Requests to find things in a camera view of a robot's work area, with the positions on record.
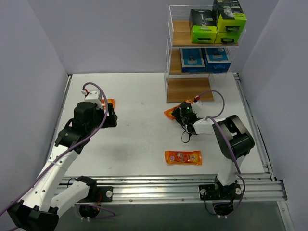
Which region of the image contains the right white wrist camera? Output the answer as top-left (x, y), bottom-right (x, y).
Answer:
top-left (192, 95), bottom-right (204, 114)

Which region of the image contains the blue white razor box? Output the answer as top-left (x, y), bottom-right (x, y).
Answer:
top-left (179, 48), bottom-right (205, 73)

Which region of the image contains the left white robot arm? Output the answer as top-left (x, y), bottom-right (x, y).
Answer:
top-left (7, 102), bottom-right (117, 231)

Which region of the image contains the tall green black razor box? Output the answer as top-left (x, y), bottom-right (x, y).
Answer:
top-left (214, 32), bottom-right (241, 44)

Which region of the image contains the aluminium mounting rail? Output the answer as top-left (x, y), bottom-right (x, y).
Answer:
top-left (55, 175), bottom-right (287, 205)

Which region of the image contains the small black green razor box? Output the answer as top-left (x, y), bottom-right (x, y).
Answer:
top-left (212, 0), bottom-right (247, 33)

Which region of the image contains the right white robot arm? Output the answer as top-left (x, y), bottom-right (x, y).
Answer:
top-left (171, 102), bottom-right (255, 199)

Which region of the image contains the white wire wooden shelf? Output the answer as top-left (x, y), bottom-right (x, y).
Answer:
top-left (164, 3), bottom-right (245, 103)

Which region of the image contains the black green razor pack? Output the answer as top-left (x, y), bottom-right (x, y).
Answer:
top-left (189, 9), bottom-right (217, 44)

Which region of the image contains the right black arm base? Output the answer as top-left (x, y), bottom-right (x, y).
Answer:
top-left (198, 184), bottom-right (242, 201)

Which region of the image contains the orange razor bag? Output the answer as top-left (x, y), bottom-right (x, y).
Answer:
top-left (164, 98), bottom-right (194, 120)
top-left (101, 99), bottom-right (116, 110)
top-left (165, 151), bottom-right (202, 166)

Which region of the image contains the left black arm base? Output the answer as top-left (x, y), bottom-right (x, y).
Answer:
top-left (97, 186), bottom-right (114, 203)

